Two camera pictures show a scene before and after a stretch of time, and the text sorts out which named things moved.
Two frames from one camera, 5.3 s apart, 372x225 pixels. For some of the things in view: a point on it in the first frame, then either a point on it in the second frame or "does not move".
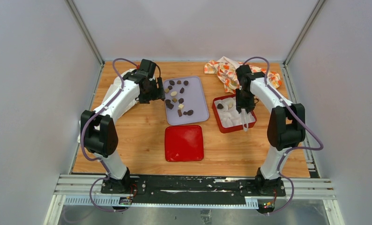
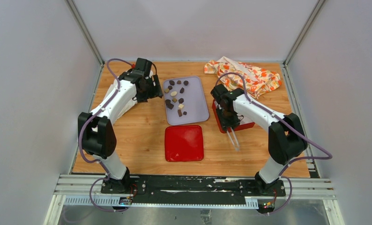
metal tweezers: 244,115 → 237,147
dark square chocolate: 170,106 does not move
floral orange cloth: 226,68 does not move
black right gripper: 241,104 → 234,122
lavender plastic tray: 185,101 does not move
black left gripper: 158,93 does not move
